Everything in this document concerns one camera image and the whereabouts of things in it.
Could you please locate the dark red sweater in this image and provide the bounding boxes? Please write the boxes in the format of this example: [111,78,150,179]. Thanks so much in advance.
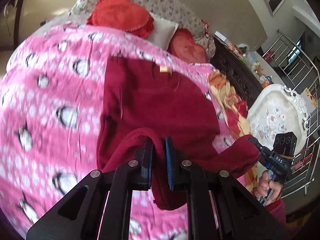
[97,57,260,210]

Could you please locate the floral grey bed headboard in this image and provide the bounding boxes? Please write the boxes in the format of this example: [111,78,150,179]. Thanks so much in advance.
[69,0,216,59]

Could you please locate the right red round cushion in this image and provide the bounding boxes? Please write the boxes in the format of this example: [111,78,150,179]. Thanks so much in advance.
[168,28,207,64]

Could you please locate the dark carved wooden bench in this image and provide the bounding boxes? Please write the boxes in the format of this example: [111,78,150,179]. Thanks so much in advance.
[210,38,263,109]

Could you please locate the white square pillow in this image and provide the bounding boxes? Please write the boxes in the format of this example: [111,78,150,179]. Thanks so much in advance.
[146,13,179,50]

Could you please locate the metal stair railing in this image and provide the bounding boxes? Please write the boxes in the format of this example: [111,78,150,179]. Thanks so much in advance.
[260,29,319,198]

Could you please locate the orange red floral quilt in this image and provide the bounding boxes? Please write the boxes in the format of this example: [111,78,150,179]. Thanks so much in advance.
[207,69,260,192]

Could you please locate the person's right hand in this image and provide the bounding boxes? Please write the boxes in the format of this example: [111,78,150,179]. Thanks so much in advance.
[253,170,283,206]

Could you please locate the red round cushion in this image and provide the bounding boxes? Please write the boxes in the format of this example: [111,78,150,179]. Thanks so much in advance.
[86,0,154,38]
[168,28,207,64]

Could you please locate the left red round cushion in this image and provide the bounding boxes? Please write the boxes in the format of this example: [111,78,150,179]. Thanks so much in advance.
[86,0,154,38]

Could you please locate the black camera box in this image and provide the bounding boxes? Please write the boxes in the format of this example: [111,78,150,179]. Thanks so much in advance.
[273,132,297,157]

